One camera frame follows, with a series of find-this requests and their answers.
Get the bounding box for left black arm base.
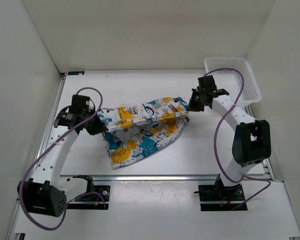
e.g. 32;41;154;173
64;175;111;210

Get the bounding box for black corner bracket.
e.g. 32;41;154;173
67;71;85;76

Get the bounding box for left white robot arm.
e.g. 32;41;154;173
17;94;107;217

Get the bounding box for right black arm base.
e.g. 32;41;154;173
193;175;248;212

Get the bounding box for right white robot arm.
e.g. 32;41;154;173
187;75;271;200

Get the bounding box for white plastic basket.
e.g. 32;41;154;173
204;56;262;108

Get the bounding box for colourful printed shorts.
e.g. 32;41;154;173
98;96;190;169

